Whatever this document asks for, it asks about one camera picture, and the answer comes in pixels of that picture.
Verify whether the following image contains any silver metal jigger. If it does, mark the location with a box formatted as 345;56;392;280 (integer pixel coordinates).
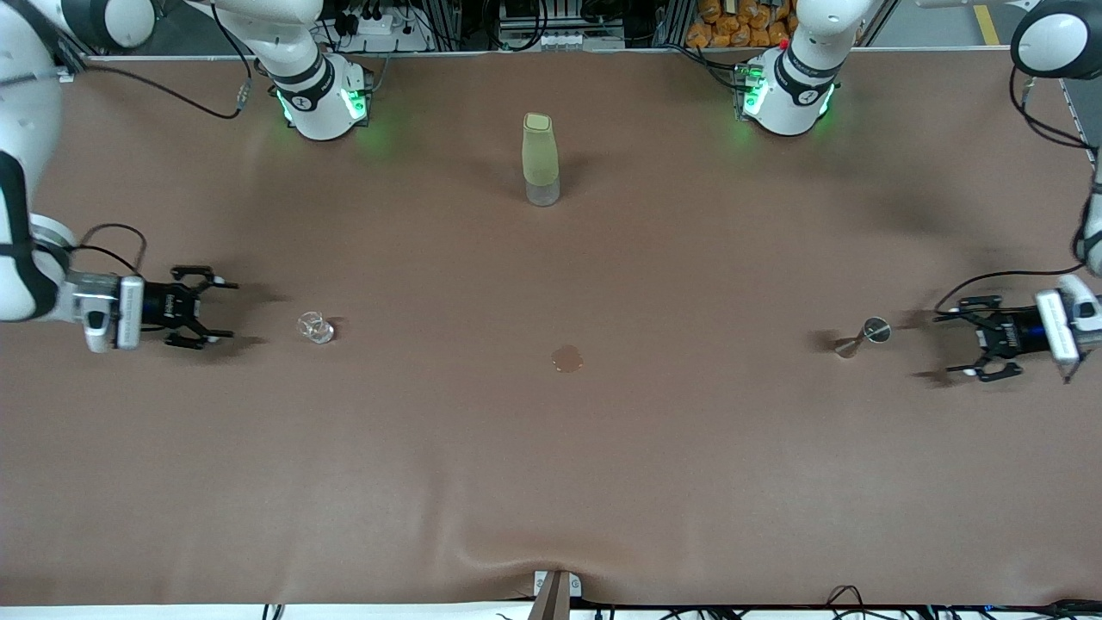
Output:
833;317;893;359

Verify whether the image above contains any pale green bottle shaker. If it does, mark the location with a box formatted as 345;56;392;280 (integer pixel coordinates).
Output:
522;112;561;208

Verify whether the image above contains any white power strip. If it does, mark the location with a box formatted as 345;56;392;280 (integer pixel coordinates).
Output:
331;13;431;53

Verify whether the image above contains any orange snack bag pile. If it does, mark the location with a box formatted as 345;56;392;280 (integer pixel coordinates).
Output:
686;0;797;49

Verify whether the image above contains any brown tablecloth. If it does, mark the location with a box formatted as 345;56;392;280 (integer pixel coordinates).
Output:
0;47;1102;608

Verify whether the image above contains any white connector strip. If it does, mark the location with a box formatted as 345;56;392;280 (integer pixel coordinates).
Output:
499;30;625;51

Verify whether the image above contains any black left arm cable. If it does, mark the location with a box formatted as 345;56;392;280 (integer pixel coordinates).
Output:
934;65;1102;315

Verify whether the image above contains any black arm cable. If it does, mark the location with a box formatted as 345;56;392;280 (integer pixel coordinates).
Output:
934;65;1102;315
60;0;255;276

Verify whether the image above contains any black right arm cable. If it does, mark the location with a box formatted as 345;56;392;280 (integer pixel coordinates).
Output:
60;0;255;276

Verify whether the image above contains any black base cable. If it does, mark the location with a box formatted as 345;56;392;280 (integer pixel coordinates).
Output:
667;43;743;91

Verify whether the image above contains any brown wooden post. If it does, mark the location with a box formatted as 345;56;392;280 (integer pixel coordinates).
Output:
528;572;571;620

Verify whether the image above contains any white metal bracket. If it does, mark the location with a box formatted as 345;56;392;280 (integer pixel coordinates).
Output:
534;570;583;599

